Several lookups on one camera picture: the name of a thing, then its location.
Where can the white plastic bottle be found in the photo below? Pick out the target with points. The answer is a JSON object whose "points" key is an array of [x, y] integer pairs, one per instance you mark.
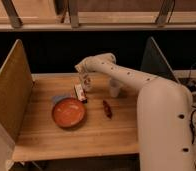
{"points": [[85, 81]]}

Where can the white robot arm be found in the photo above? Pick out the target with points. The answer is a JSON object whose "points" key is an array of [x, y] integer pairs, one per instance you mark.
{"points": [[163, 114]]}

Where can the white paper cup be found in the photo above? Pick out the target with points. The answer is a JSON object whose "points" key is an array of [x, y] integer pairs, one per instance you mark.
{"points": [[114, 88]]}

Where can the red and white box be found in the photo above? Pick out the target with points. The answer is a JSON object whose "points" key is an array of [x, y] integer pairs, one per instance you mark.
{"points": [[80, 94]]}

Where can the orange round bowl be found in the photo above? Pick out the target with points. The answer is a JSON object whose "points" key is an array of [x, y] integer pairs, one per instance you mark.
{"points": [[68, 112]]}

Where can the small blue-grey object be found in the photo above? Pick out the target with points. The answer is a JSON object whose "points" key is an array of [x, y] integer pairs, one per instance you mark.
{"points": [[58, 98]]}

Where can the dark right side panel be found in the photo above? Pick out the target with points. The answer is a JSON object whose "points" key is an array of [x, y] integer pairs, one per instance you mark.
{"points": [[155, 62]]}

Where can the wooden left side panel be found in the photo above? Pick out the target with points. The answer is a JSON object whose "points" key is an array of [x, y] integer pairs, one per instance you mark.
{"points": [[15, 88]]}

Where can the wooden shelf with brackets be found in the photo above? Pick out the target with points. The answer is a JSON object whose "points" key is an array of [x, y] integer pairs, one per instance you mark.
{"points": [[97, 15]]}

